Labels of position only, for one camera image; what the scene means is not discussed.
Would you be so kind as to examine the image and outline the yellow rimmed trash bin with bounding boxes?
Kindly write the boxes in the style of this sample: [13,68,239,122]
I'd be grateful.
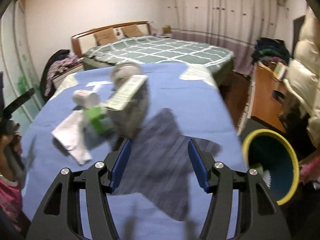
[242,129,299,205]

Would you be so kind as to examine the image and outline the person's left hand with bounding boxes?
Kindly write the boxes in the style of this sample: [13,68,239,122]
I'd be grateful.
[1,121,22,181]

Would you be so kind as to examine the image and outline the white bedside cabinet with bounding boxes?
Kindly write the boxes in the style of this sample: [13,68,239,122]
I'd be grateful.
[53,63,84,89]

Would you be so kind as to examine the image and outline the pink plastic bag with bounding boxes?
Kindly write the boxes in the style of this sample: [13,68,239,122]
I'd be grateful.
[299,155,319,184]

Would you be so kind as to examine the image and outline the pile of clothes on cabinet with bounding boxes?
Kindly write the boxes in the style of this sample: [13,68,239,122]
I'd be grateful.
[40,49,82,102]

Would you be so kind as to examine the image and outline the white pill bottle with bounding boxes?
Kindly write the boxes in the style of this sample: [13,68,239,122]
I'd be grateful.
[72,89,100,108]

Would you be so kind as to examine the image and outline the green label bottle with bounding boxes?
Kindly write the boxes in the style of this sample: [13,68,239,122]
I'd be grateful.
[84,105,113,134]

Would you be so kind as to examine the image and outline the wooden headboard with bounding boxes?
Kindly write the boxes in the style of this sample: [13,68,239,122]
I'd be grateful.
[71,21,152,58]

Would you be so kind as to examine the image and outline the white floral carton box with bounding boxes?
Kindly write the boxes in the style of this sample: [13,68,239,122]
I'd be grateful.
[106,74,149,139]

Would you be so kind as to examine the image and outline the clear plastic tub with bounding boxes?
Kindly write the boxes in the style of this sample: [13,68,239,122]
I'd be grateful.
[111,62,143,91]

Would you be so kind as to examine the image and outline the orange wooden desk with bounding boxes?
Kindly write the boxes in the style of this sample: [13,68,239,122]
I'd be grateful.
[251,63,286,134]

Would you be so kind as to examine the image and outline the brown left pillow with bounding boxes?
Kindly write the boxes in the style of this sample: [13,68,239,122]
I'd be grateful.
[94,28,117,46]

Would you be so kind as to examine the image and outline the brown pillow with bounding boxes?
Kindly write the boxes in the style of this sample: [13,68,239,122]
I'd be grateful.
[94,28,117,46]
[122,24,144,37]

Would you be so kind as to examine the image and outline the cream puffer jacket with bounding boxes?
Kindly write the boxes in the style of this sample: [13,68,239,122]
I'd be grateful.
[284,8,319,147]

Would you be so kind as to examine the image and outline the bed with green checked quilt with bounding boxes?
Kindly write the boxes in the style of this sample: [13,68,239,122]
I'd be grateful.
[83,35,234,85]

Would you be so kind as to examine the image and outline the brown right pillow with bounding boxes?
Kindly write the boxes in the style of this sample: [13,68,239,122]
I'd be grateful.
[122,24,144,37]

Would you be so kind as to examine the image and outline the pile of clothes on desk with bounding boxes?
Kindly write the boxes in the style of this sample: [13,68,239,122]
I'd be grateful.
[251,37,290,64]

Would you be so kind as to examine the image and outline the pink and white curtain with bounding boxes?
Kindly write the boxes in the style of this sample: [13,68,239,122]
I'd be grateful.
[165,0,279,75]

